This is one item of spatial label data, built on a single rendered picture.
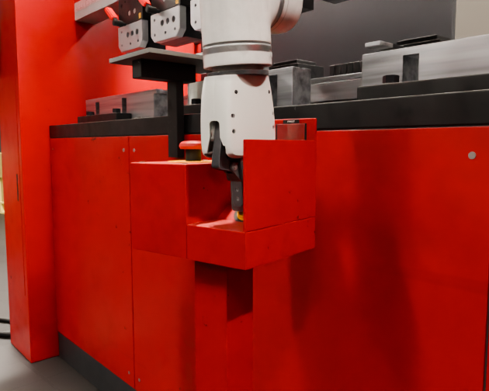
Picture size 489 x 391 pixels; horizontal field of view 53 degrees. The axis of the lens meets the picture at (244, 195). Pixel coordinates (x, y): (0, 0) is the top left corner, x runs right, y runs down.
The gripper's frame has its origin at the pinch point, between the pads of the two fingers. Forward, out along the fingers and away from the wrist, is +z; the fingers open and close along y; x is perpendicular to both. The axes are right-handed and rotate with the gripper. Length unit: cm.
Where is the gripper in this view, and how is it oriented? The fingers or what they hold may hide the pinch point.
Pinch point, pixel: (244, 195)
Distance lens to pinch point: 63.4
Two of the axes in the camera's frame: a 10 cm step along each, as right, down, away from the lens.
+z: 0.5, 9.8, 1.7
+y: -6.1, 1.6, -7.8
